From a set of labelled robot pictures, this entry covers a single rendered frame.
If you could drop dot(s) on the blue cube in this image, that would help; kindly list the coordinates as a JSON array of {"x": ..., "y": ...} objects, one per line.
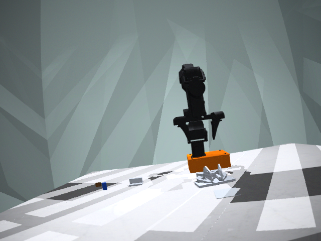
[{"x": 104, "y": 185}]

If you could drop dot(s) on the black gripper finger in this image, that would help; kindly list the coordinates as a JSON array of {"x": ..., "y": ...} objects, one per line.
[
  {"x": 214, "y": 125},
  {"x": 186, "y": 131}
]

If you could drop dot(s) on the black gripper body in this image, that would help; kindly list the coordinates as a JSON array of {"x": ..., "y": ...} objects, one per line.
[{"x": 197, "y": 109}]

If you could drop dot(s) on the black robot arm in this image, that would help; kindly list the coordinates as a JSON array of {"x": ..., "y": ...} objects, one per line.
[{"x": 192, "y": 80}]

